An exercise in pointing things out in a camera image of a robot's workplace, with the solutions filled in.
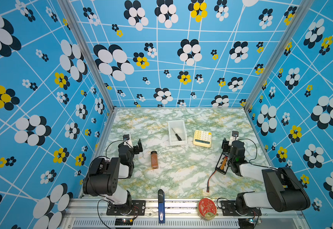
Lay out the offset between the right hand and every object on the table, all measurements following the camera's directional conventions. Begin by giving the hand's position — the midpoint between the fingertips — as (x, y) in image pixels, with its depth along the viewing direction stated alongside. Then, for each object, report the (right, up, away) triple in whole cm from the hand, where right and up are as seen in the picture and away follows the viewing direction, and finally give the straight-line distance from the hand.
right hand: (232, 139), depth 91 cm
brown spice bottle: (-50, -11, -3) cm, 51 cm away
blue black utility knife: (-44, -32, -19) cm, 58 cm away
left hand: (-64, -1, +2) cm, 64 cm away
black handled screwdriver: (-35, 0, +11) cm, 36 cm away
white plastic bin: (-35, +3, +14) cm, 38 cm away
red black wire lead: (-17, -23, -8) cm, 30 cm away
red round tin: (-21, -32, -20) cm, 44 cm away
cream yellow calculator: (-17, -1, +8) cm, 19 cm away
